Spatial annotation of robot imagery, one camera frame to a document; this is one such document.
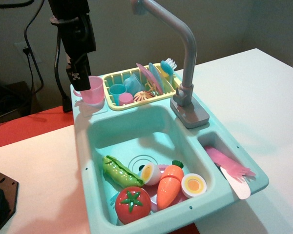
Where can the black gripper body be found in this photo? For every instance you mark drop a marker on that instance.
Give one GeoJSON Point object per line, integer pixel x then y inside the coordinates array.
{"type": "Point", "coordinates": [77, 36]}

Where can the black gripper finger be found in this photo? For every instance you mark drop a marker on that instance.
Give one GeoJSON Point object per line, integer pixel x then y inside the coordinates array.
{"type": "Point", "coordinates": [78, 71]}

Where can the pink plastic cup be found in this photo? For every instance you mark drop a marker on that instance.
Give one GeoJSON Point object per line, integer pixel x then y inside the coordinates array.
{"type": "Point", "coordinates": [95, 94]}

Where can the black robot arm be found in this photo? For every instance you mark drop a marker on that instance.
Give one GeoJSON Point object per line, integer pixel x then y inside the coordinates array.
{"type": "Point", "coordinates": [71, 17]}

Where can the pink cup in rack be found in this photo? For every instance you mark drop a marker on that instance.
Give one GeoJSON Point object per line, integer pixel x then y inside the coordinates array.
{"type": "Point", "coordinates": [125, 98]}

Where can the light blue cup in rack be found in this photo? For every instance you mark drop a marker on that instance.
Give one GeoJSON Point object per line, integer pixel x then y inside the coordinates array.
{"type": "Point", "coordinates": [133, 85]}

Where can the mint green toy sink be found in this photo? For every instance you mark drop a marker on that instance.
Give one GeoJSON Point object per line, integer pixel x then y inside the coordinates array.
{"type": "Point", "coordinates": [145, 132]}

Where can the yellow dish rack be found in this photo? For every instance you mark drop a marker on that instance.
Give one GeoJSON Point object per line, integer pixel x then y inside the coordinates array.
{"type": "Point", "coordinates": [119, 77]}

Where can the toy onion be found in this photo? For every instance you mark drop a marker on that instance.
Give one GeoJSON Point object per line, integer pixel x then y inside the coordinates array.
{"type": "Point", "coordinates": [143, 95]}

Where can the pink plate in rack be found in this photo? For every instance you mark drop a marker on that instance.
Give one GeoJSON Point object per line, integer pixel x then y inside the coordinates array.
{"type": "Point", "coordinates": [150, 77]}

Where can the blue plate in rack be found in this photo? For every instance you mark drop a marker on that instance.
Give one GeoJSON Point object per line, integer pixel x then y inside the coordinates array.
{"type": "Point", "coordinates": [154, 71]}

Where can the blue dish brush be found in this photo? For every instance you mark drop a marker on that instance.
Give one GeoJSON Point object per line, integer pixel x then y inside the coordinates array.
{"type": "Point", "coordinates": [168, 66]}

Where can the green toy pea pod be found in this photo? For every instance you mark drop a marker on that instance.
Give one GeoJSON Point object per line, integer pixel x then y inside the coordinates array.
{"type": "Point", "coordinates": [120, 174]}

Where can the grey toy faucet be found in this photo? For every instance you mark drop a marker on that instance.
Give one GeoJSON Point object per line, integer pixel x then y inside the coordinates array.
{"type": "Point", "coordinates": [185, 106]}

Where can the left toy egg half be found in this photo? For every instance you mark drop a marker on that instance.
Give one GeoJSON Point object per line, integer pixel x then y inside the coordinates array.
{"type": "Point", "coordinates": [150, 174]}

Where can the toy egg half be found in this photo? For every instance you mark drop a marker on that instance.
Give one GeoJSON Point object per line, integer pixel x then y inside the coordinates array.
{"type": "Point", "coordinates": [150, 174]}
{"type": "Point", "coordinates": [193, 185]}

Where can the red toy tomato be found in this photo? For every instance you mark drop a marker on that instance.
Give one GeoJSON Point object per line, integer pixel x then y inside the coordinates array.
{"type": "Point", "coordinates": [131, 204]}

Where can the orange toy carrot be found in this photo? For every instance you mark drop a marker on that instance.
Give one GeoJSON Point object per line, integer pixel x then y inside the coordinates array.
{"type": "Point", "coordinates": [169, 184]}

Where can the right toy egg half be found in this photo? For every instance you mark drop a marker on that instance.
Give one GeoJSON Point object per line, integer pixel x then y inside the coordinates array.
{"type": "Point", "coordinates": [193, 185]}

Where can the pink toy fork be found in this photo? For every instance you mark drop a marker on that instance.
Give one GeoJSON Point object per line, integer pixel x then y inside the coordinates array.
{"type": "Point", "coordinates": [233, 168]}

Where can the white toy knife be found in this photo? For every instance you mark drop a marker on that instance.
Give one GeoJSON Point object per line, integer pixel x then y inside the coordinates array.
{"type": "Point", "coordinates": [239, 185]}

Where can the white wall outlet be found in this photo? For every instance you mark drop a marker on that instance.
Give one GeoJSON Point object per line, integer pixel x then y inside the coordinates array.
{"type": "Point", "coordinates": [21, 46]}

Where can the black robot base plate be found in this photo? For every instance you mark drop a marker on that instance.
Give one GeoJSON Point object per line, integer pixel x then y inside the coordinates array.
{"type": "Point", "coordinates": [8, 198]}

